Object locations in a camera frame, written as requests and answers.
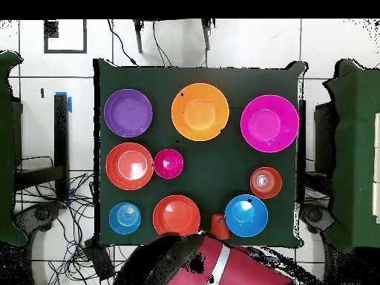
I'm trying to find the large yellow-orange bowl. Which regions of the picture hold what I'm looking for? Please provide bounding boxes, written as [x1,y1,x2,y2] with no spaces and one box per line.
[171,82,230,143]

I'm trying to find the wide red-orange bowl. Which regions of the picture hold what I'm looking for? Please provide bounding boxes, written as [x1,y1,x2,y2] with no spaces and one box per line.
[152,194,202,238]
[105,142,154,191]

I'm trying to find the orange cup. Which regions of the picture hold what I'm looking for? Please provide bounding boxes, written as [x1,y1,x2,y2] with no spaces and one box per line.
[209,213,232,240]

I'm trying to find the small orange bowl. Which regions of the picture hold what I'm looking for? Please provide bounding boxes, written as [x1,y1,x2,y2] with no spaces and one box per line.
[249,166,284,200]

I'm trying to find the large blue bowl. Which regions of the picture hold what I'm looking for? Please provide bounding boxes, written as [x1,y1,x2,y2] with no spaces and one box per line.
[224,194,269,238]

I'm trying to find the large pink bowl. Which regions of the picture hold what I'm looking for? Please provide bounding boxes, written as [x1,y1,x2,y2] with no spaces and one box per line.
[240,94,300,154]

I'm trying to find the dark green tablecloth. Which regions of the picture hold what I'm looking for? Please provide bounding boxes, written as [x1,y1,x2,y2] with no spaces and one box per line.
[92,58,307,249]

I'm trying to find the small magenta bowl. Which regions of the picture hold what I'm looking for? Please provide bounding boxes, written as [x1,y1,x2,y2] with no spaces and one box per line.
[153,148,185,180]

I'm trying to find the wide purple bowl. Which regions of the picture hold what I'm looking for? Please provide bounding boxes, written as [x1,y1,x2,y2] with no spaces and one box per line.
[103,88,154,138]

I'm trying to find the small light blue bowl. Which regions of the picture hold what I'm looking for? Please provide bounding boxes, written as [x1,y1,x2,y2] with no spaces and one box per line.
[108,202,143,236]

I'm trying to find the black metal stand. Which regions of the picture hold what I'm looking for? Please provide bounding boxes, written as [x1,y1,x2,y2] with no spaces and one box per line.
[296,99,332,206]
[14,93,71,201]

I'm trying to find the grey stand leg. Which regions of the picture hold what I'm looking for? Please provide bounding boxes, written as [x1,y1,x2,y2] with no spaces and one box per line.
[132,19,144,54]
[200,19,212,51]

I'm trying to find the blue tape strip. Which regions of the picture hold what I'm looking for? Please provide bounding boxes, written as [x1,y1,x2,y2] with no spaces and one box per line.
[54,91,73,114]

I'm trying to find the black floor power box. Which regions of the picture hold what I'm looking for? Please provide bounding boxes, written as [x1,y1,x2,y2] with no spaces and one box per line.
[83,237,116,282]

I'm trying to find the green cloth covered table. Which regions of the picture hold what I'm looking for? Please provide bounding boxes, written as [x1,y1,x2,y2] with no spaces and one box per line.
[322,58,380,252]
[0,49,29,247]

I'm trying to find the black cable with plug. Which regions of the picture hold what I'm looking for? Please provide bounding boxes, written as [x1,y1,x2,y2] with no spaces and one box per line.
[106,19,140,67]

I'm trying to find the tangled floor cables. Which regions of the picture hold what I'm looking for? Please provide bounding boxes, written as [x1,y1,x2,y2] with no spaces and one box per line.
[17,171,99,285]

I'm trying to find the black square floor frame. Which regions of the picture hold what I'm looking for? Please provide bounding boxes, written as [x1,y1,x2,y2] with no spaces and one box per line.
[43,19,88,55]

